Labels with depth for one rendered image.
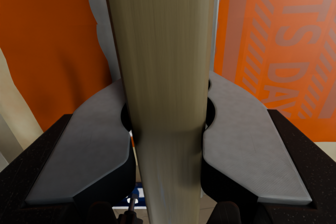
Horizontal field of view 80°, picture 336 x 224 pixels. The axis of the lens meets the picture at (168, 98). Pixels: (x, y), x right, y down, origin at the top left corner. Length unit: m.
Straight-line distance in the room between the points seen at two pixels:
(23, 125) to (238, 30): 0.35
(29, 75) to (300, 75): 0.36
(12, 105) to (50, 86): 0.08
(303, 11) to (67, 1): 0.26
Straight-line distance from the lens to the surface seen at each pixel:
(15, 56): 0.33
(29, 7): 0.30
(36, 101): 0.36
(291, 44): 0.29
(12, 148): 0.43
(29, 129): 0.41
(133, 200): 0.39
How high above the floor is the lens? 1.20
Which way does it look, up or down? 57 degrees down
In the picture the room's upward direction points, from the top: 177 degrees counter-clockwise
